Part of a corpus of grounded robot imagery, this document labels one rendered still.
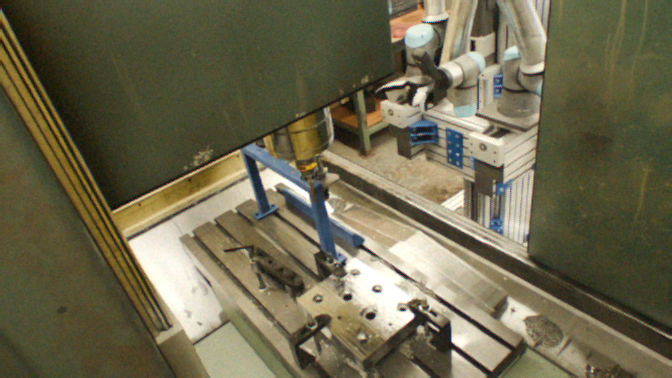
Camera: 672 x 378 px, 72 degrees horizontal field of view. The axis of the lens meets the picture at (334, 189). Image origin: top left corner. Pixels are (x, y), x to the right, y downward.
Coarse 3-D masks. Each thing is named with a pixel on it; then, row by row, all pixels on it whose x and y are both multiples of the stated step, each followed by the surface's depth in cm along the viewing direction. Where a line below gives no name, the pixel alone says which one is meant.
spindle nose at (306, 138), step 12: (324, 108) 98; (300, 120) 96; (312, 120) 97; (324, 120) 99; (276, 132) 98; (288, 132) 97; (300, 132) 97; (312, 132) 98; (324, 132) 100; (276, 144) 100; (288, 144) 98; (300, 144) 98; (312, 144) 99; (324, 144) 101; (276, 156) 102; (288, 156) 100; (300, 156) 100; (312, 156) 101
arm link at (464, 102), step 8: (456, 88) 143; (464, 88) 142; (472, 88) 142; (448, 96) 150; (456, 96) 145; (464, 96) 143; (472, 96) 143; (456, 104) 146; (464, 104) 144; (472, 104) 144; (456, 112) 148; (464, 112) 146; (472, 112) 146
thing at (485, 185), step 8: (528, 168) 189; (480, 176) 180; (520, 176) 186; (480, 184) 182; (488, 184) 178; (496, 184) 178; (504, 184) 180; (480, 192) 184; (488, 192) 180; (496, 192) 179
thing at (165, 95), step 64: (0, 0) 55; (64, 0) 59; (128, 0) 64; (192, 0) 69; (256, 0) 75; (320, 0) 82; (384, 0) 91; (64, 64) 62; (128, 64) 66; (192, 64) 72; (256, 64) 79; (320, 64) 87; (384, 64) 97; (128, 128) 70; (192, 128) 76; (256, 128) 84; (128, 192) 73
